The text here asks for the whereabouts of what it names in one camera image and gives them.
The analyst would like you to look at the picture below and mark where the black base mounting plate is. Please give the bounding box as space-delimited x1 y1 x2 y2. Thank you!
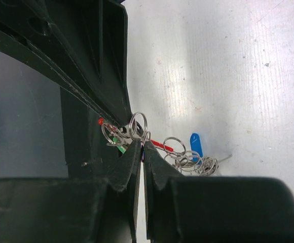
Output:
60 88 122 179

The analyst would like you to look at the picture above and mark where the keyring bunch with coloured tags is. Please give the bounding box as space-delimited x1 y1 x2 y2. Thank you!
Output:
98 112 232 176

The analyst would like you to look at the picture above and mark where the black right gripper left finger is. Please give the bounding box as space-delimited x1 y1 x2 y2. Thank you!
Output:
0 141 141 242

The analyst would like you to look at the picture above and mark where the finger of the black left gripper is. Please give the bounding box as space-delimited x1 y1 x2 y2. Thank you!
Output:
45 1 131 124
0 0 125 127

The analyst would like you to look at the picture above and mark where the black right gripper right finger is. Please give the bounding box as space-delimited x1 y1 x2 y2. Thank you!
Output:
143 142 294 242

